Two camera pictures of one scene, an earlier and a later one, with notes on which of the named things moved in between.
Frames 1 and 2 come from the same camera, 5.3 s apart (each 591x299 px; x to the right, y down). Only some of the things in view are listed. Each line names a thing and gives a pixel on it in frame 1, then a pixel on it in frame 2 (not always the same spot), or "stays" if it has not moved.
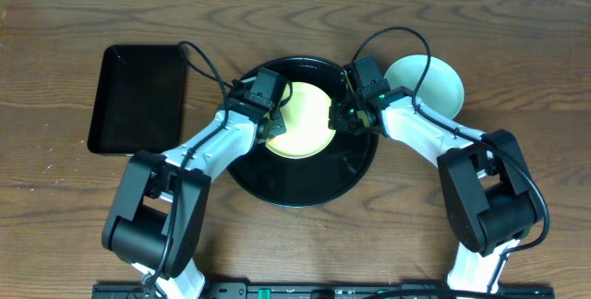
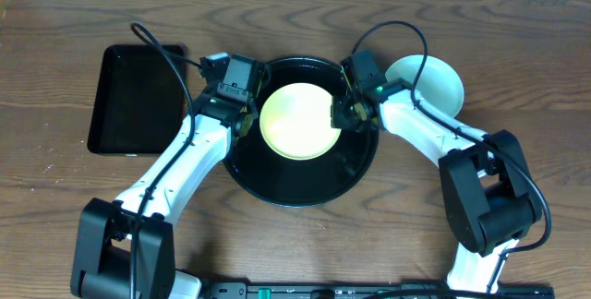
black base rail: [331, 291] stays
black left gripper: [276, 125] -> [247, 117]
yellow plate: [306, 117] stays
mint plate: [440, 87] stays
